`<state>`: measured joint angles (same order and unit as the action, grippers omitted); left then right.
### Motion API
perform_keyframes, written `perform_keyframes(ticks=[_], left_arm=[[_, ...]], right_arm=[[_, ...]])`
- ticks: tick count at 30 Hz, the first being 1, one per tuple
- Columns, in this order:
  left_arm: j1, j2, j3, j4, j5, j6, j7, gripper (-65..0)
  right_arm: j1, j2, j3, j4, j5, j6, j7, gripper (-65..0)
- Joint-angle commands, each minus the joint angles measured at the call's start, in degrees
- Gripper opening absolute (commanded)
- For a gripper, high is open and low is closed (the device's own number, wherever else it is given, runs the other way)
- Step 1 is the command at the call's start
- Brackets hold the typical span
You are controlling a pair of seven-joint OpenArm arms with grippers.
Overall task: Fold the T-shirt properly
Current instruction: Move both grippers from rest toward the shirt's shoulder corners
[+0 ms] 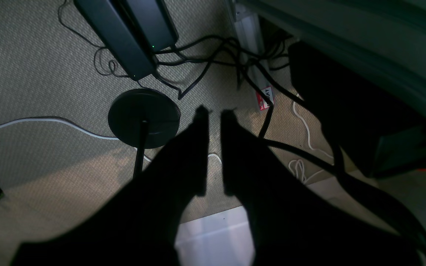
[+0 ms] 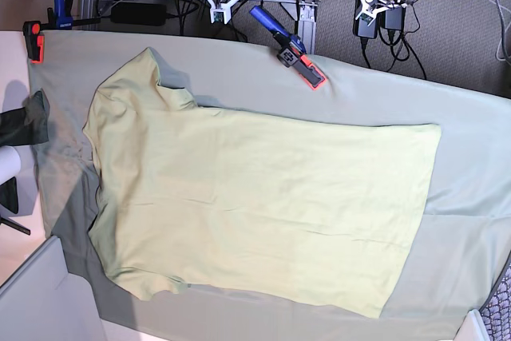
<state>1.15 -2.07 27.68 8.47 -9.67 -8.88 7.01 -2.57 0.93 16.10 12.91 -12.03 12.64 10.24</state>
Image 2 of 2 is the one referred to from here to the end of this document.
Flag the white cylinder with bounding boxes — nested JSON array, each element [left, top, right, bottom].
[[0, 146, 22, 184]]

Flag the aluminium frame post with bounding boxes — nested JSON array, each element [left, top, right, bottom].
[[280, 0, 320, 54]]

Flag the yellow-green T-shirt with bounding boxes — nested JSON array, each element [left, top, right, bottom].
[[83, 50, 442, 318]]

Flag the white box left bottom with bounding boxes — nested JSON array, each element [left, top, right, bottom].
[[1, 236, 106, 340]]

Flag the dark green hanging cloth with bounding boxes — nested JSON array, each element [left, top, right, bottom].
[[1, 90, 50, 147]]

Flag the blue orange clamp centre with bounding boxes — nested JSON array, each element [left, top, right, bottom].
[[249, 6, 327, 90]]

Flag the black power adapter left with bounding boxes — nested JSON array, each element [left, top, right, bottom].
[[109, 2, 168, 26]]

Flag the black power brick pair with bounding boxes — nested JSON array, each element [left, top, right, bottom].
[[353, 8, 406, 39]]

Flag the grey-green table cloth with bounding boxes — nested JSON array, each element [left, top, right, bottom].
[[29, 31, 510, 340]]

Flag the patterned grey basket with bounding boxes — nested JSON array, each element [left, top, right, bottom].
[[479, 264, 510, 341]]

